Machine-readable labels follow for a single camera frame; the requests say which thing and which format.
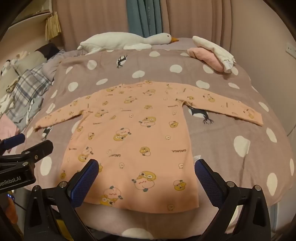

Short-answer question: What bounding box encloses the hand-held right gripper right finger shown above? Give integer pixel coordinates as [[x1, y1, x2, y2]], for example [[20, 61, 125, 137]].
[[194, 159, 271, 241]]

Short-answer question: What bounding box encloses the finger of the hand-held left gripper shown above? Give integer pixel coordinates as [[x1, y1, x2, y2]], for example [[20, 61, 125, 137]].
[[21, 140, 54, 164], [0, 133, 26, 155]]

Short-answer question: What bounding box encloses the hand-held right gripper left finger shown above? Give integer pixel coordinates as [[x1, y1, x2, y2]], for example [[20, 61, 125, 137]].
[[23, 159, 100, 241]]

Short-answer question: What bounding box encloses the pink cartoon print shirt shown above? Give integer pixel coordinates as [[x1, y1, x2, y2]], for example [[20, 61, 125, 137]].
[[35, 80, 264, 214]]

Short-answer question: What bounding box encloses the mauve white dotted blanket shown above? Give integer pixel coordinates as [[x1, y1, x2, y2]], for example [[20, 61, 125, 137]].
[[23, 37, 296, 241]]

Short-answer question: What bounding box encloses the grey plaid cloth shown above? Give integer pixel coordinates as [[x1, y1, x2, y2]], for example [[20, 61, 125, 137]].
[[6, 65, 55, 130]]

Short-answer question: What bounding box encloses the beige pillow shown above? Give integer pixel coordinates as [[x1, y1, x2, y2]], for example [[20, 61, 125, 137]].
[[0, 50, 48, 93]]

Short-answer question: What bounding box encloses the lavender bedsheet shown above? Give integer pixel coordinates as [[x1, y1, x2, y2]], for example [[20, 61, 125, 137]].
[[43, 37, 195, 79]]

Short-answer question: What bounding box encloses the yellow tassel fringe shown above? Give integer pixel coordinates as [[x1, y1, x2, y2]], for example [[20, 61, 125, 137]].
[[45, 13, 62, 41]]

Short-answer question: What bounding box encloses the pink folded cloth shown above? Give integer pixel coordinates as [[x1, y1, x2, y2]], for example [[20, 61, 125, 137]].
[[187, 47, 224, 72]]

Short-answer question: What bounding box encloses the white shelf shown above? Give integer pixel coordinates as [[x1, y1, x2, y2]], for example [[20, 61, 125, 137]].
[[9, 0, 59, 26]]

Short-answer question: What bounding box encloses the white goose plush toy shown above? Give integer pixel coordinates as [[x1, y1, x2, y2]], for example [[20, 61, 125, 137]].
[[77, 32, 179, 55]]

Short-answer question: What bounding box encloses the white folded cloth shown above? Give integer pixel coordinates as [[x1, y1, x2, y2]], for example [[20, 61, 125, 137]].
[[192, 36, 236, 74]]

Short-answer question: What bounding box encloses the pink curtain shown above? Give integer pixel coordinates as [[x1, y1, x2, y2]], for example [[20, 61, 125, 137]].
[[55, 0, 245, 52]]

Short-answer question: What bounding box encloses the teal curtain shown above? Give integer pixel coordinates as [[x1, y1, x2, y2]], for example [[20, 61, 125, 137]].
[[126, 0, 164, 39]]

